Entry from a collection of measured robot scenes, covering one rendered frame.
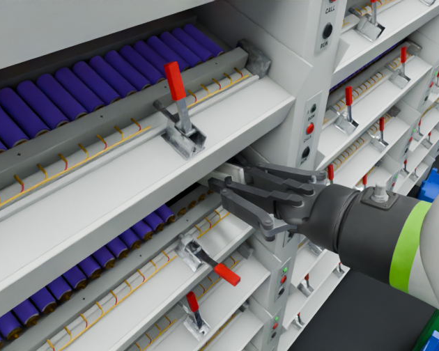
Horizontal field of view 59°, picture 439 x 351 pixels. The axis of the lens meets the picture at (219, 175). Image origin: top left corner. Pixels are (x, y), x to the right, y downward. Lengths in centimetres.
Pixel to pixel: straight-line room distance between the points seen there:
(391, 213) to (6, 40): 34
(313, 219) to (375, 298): 126
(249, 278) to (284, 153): 28
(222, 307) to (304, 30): 47
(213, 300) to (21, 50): 55
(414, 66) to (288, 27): 69
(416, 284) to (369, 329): 120
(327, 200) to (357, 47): 33
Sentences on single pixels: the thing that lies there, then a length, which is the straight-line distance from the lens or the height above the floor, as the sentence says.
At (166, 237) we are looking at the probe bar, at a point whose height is 93.
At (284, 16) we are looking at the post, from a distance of 50.
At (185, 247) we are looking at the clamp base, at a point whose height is 92.
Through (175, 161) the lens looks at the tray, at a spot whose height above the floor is 108.
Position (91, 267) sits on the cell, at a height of 93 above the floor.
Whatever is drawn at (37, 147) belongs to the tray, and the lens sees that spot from 37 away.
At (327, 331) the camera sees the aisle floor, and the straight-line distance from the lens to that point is 155.
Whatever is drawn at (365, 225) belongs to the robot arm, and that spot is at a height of 104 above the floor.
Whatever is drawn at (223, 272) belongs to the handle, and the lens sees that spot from 50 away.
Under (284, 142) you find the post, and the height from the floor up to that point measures 100.
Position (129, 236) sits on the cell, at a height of 94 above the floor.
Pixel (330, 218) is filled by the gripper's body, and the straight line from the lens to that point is 42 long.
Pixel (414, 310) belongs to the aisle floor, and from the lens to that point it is 170.
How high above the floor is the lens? 132
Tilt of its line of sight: 40 degrees down
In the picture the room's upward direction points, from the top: straight up
